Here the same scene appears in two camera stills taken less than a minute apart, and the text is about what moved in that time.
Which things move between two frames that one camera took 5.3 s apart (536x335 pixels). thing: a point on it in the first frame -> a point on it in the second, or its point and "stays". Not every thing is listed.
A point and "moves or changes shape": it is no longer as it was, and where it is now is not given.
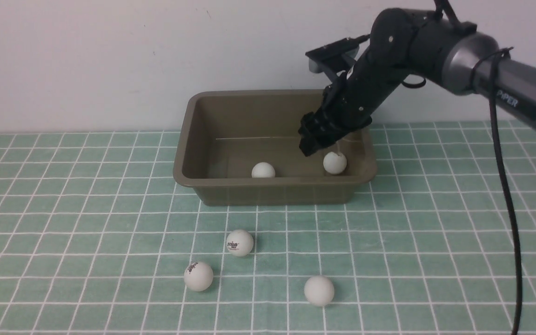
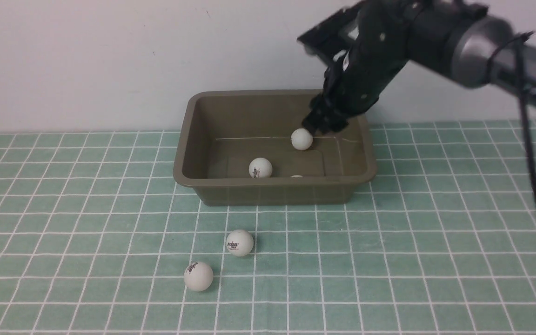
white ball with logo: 198,276 stays
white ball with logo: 334,163 -> 260,167
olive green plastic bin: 242,148 stays
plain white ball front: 319,290 moves or changes shape
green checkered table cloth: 88,234 stays
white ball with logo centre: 239,243 stays
